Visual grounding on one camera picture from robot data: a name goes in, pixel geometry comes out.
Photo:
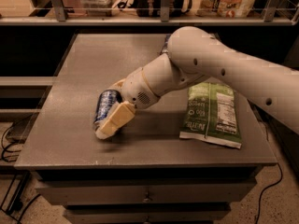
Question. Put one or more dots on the green snack bag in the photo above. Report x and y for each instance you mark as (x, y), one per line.
(210, 115)

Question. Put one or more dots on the black backpack on shelf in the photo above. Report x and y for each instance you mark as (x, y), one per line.
(152, 8)

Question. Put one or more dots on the colourful printed bag on shelf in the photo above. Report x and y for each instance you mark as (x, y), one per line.
(225, 8)

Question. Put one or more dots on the blue pepsi can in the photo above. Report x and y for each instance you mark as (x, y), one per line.
(105, 102)

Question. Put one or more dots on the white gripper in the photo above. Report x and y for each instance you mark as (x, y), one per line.
(136, 87)

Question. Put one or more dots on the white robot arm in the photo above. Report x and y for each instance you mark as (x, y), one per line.
(194, 56)

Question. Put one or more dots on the grey drawer cabinet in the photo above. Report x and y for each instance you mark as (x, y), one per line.
(105, 182)

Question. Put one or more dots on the upper drawer knob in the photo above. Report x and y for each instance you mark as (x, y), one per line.
(147, 199)

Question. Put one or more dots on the metal shelf rack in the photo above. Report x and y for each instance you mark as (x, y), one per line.
(71, 12)

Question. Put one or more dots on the dark blue snack bag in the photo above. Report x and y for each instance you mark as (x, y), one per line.
(164, 49)

